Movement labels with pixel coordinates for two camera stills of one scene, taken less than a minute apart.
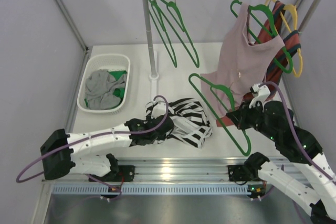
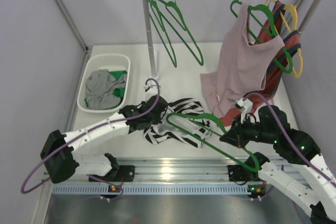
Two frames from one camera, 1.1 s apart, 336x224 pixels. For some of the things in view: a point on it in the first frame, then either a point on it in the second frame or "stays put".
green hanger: x=245 y=134 to x=208 y=141
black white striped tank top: x=191 y=125 stays put
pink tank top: x=242 y=65 stays put
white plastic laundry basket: x=104 y=84 stays put
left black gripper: x=166 y=125 to x=146 y=125
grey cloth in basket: x=100 y=87 stays put
